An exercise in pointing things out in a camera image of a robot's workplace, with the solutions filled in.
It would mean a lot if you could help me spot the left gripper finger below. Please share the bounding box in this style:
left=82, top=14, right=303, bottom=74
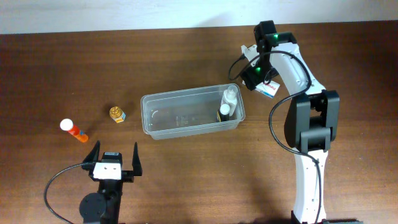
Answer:
left=132, top=142, right=142, bottom=176
left=81, top=141, right=100, bottom=170

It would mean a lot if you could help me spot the white blue medicine box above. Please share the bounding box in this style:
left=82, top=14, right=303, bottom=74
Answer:
left=255, top=81, right=280, bottom=98

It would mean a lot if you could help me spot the white spray bottle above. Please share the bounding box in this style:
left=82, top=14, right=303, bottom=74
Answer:
left=221, top=85, right=238, bottom=116

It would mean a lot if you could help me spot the dark bottle white cap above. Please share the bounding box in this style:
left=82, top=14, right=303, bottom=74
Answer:
left=216, top=104, right=230, bottom=122

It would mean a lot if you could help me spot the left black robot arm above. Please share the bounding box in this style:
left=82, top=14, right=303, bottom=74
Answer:
left=79, top=141, right=142, bottom=223

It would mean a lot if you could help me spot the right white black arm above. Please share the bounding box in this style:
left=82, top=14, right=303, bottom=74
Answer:
left=239, top=21, right=340, bottom=223

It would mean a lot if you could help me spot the clear plastic container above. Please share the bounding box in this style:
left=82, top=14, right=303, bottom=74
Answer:
left=141, top=83, right=246, bottom=140

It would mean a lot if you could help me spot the gold lid balm jar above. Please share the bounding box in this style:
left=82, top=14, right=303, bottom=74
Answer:
left=109, top=106, right=126, bottom=123

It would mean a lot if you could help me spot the orange bottle white cap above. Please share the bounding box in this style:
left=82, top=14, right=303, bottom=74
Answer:
left=60, top=118, right=89, bottom=142

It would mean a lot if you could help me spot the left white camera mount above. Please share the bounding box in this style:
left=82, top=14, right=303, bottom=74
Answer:
left=93, top=162, right=122, bottom=180

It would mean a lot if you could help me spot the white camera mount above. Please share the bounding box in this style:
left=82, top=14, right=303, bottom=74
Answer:
left=93, top=162, right=122, bottom=180
left=241, top=45, right=259, bottom=61

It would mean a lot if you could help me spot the left black cable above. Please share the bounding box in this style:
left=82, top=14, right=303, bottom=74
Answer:
left=44, top=162, right=96, bottom=224

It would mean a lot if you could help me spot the black cable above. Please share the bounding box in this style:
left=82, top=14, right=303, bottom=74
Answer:
left=44, top=162, right=96, bottom=224
left=228, top=50, right=323, bottom=224

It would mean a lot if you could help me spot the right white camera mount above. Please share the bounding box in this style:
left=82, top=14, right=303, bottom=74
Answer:
left=241, top=45, right=259, bottom=61

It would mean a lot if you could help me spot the right black cable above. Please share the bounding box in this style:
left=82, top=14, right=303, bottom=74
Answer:
left=228, top=50, right=323, bottom=224

